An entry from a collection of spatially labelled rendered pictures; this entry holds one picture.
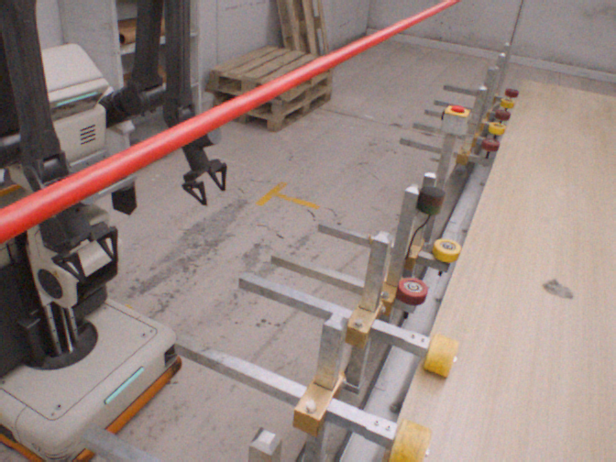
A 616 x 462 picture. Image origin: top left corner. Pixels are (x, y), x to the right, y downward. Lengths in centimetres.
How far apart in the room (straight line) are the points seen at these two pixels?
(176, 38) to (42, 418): 125
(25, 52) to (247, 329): 173
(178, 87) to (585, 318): 121
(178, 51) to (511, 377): 111
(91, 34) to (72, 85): 224
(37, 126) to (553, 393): 119
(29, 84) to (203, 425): 146
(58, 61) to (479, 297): 121
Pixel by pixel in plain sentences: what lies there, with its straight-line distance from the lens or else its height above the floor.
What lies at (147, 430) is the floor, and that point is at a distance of 215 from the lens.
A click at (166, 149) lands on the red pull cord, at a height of 164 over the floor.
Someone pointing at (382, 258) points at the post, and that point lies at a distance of 107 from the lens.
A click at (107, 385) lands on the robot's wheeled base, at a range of 195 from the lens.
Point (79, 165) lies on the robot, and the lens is 150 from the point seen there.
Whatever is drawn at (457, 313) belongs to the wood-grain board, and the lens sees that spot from 134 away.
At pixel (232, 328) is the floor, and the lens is 250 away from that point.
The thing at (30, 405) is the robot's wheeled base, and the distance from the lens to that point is 196.
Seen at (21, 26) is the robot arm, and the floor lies 151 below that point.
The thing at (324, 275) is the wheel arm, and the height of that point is 86.
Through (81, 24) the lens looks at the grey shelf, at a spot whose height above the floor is 102.
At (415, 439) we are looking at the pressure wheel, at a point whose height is 98.
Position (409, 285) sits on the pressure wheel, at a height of 90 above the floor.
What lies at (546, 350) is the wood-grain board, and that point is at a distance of 134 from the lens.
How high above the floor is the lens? 172
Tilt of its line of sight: 32 degrees down
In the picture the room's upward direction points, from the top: 6 degrees clockwise
